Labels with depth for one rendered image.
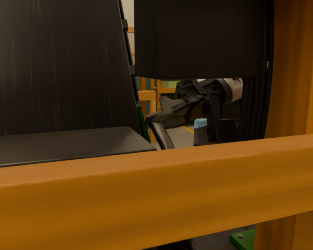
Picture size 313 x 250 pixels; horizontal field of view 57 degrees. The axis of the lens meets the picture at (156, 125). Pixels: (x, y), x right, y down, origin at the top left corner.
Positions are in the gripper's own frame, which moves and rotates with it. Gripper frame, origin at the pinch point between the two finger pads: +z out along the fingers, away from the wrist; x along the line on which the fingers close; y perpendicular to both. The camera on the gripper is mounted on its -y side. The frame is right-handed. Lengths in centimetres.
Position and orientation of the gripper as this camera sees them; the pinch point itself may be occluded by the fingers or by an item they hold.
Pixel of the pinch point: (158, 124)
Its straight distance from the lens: 69.5
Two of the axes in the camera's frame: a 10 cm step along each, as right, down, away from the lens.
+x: 0.5, -5.2, -8.5
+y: -4.5, -7.7, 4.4
